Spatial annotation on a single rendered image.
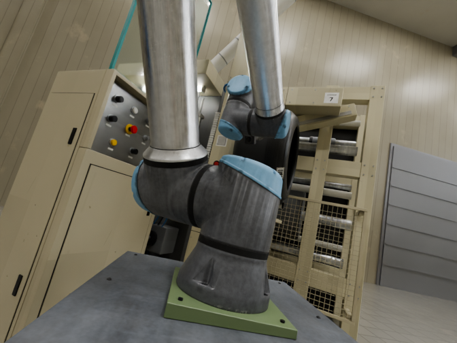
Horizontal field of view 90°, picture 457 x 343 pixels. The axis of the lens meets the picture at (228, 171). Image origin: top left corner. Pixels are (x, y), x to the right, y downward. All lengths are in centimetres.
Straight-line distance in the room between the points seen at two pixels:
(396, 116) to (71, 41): 765
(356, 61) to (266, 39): 663
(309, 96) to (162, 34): 145
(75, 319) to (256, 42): 59
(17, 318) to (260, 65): 120
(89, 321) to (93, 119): 89
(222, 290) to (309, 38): 664
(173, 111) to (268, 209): 27
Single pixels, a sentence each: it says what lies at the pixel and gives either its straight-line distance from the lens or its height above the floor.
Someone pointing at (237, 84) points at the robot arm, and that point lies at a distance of 84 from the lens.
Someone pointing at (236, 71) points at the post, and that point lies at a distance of 176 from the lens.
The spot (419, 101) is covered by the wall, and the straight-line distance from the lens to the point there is 796.
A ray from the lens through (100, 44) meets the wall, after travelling 609.
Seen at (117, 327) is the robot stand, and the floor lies 60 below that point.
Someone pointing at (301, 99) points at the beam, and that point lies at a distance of 183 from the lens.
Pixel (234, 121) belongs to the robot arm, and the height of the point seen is 106.
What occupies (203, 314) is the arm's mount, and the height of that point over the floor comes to 61.
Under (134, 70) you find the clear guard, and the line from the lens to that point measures 132.
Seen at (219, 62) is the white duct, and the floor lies 206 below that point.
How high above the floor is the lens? 77
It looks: 10 degrees up
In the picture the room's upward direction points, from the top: 13 degrees clockwise
